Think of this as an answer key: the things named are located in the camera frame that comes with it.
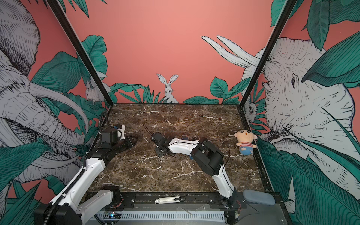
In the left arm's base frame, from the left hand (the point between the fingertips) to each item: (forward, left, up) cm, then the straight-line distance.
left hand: (137, 136), depth 81 cm
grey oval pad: (-32, -67, -14) cm, 76 cm away
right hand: (-1, -11, -14) cm, 18 cm away
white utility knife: (-31, -19, -16) cm, 40 cm away
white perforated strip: (-38, -30, -16) cm, 51 cm away
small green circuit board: (-37, +9, -16) cm, 41 cm away
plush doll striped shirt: (+2, -69, -9) cm, 70 cm away
